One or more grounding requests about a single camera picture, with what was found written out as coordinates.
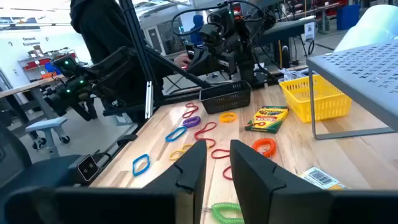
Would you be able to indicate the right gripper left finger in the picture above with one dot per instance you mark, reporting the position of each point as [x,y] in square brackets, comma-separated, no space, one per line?
[189,174]

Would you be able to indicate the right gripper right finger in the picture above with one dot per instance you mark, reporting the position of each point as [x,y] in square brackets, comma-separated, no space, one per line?
[264,186]

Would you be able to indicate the red rubber band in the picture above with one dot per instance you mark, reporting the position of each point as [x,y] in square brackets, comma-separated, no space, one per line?
[213,154]
[197,108]
[215,124]

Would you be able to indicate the orange coil wristband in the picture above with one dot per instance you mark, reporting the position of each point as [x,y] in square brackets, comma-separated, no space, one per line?
[255,146]

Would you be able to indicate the green coil wristband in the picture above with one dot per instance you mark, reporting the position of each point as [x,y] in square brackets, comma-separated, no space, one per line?
[217,208]

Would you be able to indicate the purple coil wristband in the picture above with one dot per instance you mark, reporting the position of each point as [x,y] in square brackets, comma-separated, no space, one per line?
[184,122]

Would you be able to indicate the yellow coil wristband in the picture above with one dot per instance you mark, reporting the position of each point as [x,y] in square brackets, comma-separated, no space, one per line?
[220,117]

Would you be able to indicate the yellow green crayon box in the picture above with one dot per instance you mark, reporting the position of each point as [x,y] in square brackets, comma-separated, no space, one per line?
[269,118]
[320,178]

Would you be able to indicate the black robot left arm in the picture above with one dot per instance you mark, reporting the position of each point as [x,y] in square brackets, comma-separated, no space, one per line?
[239,37]

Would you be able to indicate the black desk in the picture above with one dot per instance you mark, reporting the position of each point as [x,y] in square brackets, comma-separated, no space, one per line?
[280,29]

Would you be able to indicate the dark office chair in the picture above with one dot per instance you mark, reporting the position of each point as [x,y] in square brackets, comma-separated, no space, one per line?
[37,172]

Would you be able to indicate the black mesh basket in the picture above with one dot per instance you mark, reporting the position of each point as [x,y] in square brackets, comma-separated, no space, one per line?
[225,99]

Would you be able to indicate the person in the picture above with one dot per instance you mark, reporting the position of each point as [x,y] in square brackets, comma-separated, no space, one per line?
[102,31]
[197,25]

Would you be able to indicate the blue rubber band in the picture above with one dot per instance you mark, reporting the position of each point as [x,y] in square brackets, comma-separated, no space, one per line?
[133,165]
[166,137]

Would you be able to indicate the black table clamp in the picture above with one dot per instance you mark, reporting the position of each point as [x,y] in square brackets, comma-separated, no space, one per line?
[127,139]

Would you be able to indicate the yellow plastic basket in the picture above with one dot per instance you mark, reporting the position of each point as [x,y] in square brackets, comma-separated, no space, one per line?
[329,102]

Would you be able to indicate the blue bin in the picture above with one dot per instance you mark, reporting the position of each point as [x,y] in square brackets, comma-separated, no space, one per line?
[348,17]

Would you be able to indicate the grey stool with casters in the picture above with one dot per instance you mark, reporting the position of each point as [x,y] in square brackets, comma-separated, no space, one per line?
[46,124]

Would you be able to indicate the grey perforated metal shelf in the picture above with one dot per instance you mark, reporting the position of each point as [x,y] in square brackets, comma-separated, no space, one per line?
[367,74]

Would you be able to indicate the storage rack red bins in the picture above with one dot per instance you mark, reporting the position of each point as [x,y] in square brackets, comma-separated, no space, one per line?
[37,65]

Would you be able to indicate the wooden workbench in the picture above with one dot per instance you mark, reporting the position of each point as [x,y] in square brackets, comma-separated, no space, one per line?
[31,85]

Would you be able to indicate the black depth camera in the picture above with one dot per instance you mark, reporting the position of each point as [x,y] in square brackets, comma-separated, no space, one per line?
[88,168]

